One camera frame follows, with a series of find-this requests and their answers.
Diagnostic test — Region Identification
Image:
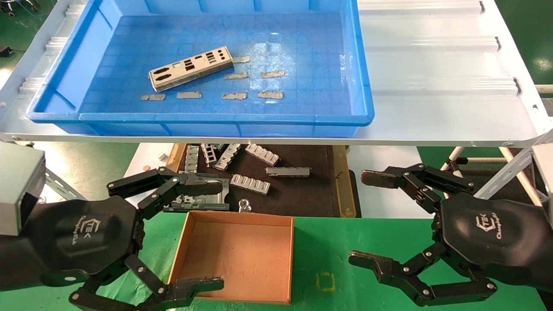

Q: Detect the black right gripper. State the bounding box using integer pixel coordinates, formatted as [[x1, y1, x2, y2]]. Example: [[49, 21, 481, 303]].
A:
[[434, 192, 553, 292]]

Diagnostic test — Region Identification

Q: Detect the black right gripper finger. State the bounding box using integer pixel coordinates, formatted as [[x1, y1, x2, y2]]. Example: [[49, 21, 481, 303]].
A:
[[361, 163, 475, 214], [348, 242, 497, 307]]

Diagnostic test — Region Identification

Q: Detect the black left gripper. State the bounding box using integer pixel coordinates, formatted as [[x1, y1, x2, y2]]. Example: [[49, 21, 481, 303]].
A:
[[0, 166, 224, 311]]

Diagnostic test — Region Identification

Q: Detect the brown cardboard box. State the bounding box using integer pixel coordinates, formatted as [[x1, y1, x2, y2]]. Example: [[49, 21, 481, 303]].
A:
[[166, 210, 295, 305]]

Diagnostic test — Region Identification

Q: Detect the blue plastic tray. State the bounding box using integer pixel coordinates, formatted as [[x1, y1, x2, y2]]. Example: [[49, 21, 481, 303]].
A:
[[26, 0, 375, 138]]

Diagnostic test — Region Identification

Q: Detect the large grey metal plate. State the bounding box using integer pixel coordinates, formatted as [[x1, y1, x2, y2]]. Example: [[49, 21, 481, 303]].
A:
[[162, 171, 230, 212]]

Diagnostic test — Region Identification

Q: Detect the green table cloth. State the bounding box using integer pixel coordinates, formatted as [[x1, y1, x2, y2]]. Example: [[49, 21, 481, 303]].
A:
[[0, 209, 547, 311]]

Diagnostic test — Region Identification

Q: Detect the perforated metal shelf brace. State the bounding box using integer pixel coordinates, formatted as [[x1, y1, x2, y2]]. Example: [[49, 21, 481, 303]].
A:
[[43, 168, 87, 201], [473, 130, 553, 200]]

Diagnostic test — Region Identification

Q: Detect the beige pipe with black joint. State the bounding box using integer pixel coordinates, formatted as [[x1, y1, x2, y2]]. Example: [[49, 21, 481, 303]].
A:
[[446, 158, 469, 177]]

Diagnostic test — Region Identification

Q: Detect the grey narrow metal bar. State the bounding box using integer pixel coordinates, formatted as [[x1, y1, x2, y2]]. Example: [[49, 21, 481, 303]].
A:
[[265, 167, 311, 178]]

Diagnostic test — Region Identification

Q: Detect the white metal shelf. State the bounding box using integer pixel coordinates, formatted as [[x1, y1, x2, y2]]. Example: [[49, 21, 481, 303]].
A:
[[0, 0, 553, 147]]

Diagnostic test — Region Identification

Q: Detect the black chair wheel base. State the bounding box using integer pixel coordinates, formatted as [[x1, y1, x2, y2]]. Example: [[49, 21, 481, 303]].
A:
[[0, 0, 41, 18]]

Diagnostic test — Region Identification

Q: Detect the beige horizontal frame pipe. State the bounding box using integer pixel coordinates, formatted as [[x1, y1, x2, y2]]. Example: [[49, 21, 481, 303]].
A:
[[467, 158, 519, 165]]

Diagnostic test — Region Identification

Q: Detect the white frame pipe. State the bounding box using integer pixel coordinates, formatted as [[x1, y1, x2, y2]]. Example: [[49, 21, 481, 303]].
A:
[[440, 147, 466, 172]]

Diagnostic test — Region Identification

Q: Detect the grey slotted metal bracket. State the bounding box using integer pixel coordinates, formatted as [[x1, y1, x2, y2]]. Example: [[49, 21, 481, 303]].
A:
[[185, 145, 200, 173], [201, 143, 218, 168], [245, 144, 281, 166], [230, 174, 271, 195], [215, 144, 242, 171]]

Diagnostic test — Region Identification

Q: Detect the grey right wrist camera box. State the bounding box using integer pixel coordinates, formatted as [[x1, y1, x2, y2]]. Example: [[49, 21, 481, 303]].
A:
[[532, 144, 553, 212]]

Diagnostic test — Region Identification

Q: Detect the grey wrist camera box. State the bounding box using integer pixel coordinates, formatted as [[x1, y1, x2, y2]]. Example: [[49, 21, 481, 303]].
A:
[[532, 144, 553, 212], [0, 143, 46, 236]]

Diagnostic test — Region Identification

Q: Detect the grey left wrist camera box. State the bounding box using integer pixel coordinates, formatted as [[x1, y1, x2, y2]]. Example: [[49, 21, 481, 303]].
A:
[[0, 143, 46, 236]]

